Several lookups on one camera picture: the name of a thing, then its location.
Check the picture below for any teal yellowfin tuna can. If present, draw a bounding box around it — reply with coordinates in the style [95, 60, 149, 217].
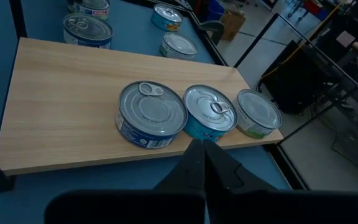
[182, 84, 238, 141]
[150, 3, 183, 32]

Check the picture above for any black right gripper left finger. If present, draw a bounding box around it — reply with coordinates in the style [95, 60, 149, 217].
[154, 138, 206, 192]

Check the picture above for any green white tuna can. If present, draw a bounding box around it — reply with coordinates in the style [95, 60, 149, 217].
[67, 0, 111, 21]
[159, 32, 198, 60]
[234, 88, 283, 139]

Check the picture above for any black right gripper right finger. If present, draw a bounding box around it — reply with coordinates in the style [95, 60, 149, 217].
[203, 138, 277, 192]

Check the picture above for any dark blue albacore tuna can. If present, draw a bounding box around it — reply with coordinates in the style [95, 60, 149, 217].
[115, 80, 188, 149]
[62, 12, 114, 50]

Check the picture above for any yellow cable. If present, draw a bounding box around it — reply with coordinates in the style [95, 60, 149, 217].
[261, 1, 344, 78]

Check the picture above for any wooden shelf with black frame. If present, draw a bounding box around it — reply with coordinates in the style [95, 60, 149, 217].
[0, 0, 358, 193]

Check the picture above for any blue bin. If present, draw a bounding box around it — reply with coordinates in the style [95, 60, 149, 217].
[205, 0, 226, 21]

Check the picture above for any cardboard box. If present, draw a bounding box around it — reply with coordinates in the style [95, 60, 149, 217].
[219, 9, 247, 42]

